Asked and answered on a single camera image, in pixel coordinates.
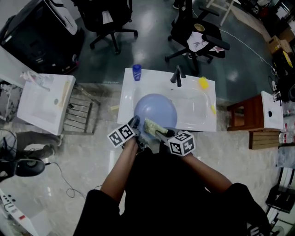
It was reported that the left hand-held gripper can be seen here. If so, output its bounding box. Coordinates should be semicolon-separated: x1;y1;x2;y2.
107;115;145;152

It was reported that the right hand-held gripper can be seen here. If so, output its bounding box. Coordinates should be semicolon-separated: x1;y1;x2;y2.
155;130;196;157

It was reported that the green yellow sponge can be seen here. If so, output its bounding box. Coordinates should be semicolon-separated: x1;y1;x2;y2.
144;118;168;136

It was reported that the large blue plate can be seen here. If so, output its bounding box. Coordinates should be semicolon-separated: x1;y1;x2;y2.
134;93;178;138

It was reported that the person's left forearm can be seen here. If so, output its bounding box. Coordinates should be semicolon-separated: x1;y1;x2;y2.
100;138;139;203

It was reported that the person's right forearm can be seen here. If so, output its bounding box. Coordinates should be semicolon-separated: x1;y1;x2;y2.
184;153;233;194

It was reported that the yellow dish brush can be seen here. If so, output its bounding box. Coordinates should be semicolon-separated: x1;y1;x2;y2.
198;77;217;115

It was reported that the white sink on dark stand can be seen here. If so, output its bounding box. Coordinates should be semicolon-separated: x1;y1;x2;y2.
117;68;217;132

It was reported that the blue bottle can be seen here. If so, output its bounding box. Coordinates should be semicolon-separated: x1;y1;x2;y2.
132;64;142;82

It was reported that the metal rack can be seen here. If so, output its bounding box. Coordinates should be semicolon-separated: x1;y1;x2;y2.
62;84;101;136

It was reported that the black faucet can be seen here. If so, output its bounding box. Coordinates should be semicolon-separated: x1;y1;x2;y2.
170;65;187;88

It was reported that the person's black clothing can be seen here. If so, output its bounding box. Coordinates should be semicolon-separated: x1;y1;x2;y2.
73;142;271;236

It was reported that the wooden cabinet with white sink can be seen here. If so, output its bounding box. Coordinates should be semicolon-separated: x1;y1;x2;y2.
227;90;284;132

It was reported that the white rectangular sink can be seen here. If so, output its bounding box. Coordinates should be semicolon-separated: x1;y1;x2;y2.
16;73;77;136

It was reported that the wooden slat pallet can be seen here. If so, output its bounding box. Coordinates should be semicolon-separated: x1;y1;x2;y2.
248;130;281;150

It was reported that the white printed paper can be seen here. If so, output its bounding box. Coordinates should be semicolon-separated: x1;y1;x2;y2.
186;31;209;52

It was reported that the black office chair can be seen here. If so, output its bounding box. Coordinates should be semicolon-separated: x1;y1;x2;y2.
76;0;139;55
165;0;231;76

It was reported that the clear water jug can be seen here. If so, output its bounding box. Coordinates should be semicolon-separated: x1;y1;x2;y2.
278;131;295;145

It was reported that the large black machine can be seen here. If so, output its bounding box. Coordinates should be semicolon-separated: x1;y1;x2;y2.
0;0;85;76

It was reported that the black shelf unit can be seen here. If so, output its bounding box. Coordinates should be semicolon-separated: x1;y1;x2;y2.
265;184;295;214

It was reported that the cardboard box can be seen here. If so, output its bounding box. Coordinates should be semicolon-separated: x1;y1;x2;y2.
267;34;293;55

